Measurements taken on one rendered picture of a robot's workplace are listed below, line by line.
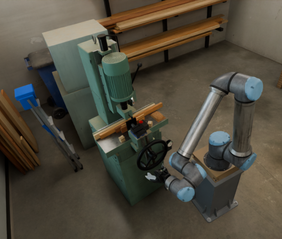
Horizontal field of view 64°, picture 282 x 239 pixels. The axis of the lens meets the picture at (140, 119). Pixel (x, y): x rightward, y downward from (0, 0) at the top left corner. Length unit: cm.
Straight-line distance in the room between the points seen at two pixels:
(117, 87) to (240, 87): 78
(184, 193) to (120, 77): 83
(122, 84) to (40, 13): 237
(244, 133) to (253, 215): 114
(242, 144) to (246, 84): 46
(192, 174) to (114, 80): 78
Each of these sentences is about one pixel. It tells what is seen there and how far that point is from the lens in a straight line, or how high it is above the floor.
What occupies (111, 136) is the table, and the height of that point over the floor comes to 90.
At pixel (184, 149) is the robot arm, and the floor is 112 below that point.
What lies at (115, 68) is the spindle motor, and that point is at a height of 147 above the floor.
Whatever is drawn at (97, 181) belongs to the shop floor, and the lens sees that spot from 271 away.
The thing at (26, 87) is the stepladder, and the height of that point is 116.
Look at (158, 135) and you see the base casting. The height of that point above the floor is 76.
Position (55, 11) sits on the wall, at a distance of 374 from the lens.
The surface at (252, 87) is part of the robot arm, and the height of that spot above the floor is 146.
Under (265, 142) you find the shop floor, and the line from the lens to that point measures 312.
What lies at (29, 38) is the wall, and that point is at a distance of 379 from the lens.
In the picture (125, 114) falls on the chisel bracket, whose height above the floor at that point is 105.
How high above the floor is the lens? 216
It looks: 41 degrees down
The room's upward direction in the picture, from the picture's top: 9 degrees counter-clockwise
